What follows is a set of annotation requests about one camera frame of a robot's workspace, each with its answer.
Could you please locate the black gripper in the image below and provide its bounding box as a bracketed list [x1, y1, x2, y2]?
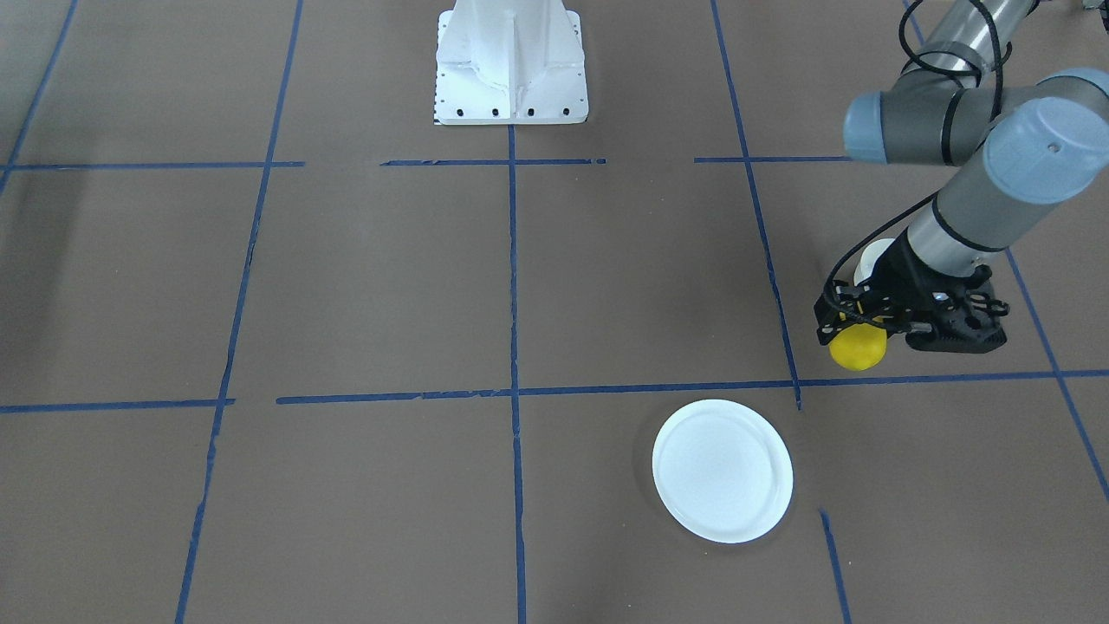
[814, 232, 954, 345]

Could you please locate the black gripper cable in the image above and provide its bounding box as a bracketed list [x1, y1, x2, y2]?
[823, 0, 1015, 327]

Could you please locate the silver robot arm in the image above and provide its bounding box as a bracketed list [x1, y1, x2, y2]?
[814, 1, 1106, 352]

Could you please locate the yellow lemon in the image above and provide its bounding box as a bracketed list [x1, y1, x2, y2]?
[827, 324, 888, 372]

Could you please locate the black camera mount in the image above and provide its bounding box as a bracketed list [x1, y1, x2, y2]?
[905, 264, 1010, 354]

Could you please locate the white bowl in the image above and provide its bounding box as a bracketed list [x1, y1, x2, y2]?
[853, 237, 895, 287]

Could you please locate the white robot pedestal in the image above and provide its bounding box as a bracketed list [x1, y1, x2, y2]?
[433, 1, 590, 126]

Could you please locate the white plate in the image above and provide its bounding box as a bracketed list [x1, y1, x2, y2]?
[651, 399, 794, 544]

